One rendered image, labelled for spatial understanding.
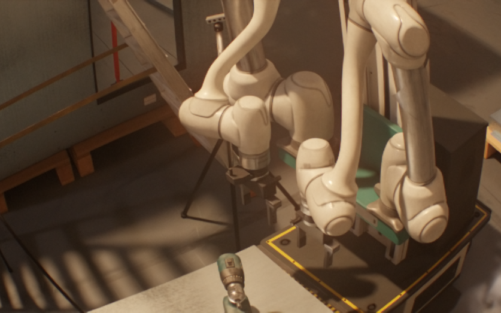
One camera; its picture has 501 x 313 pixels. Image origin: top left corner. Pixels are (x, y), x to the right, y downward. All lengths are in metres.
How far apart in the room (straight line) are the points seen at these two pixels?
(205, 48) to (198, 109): 1.76
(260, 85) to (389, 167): 0.58
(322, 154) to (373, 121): 0.44
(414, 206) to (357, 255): 0.80
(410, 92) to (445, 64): 3.23
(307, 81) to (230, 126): 0.34
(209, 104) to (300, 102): 0.32
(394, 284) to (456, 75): 2.56
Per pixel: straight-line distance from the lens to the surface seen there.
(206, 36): 3.74
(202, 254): 3.03
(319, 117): 2.20
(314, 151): 1.74
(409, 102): 1.56
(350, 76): 1.65
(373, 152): 2.21
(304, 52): 4.64
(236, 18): 2.10
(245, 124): 1.95
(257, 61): 2.21
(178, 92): 2.91
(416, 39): 1.41
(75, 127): 3.62
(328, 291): 2.36
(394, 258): 2.44
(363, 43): 1.62
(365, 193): 2.14
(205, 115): 2.02
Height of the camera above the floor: 2.05
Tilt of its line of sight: 35 degrees down
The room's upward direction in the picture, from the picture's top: 6 degrees counter-clockwise
